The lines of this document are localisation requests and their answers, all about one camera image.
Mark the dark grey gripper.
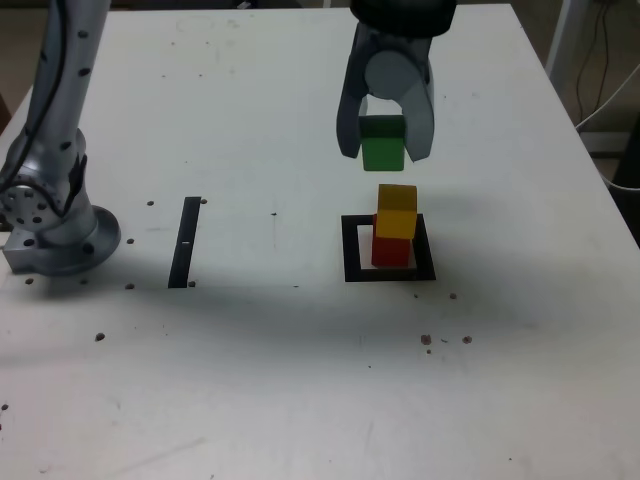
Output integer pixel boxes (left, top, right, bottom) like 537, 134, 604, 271
334, 23, 436, 165

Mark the green cube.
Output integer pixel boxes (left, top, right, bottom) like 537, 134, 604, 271
358, 114, 406, 173

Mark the yellow cube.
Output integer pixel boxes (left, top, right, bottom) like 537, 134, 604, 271
374, 183, 419, 240

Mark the red cube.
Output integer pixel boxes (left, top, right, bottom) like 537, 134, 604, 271
370, 214, 412, 268

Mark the black tape square outline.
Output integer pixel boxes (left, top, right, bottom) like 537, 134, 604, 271
341, 213, 437, 284

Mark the black tape strip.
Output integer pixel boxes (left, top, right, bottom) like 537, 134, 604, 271
167, 196, 202, 290

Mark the white cable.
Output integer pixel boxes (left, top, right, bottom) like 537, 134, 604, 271
574, 64, 640, 132

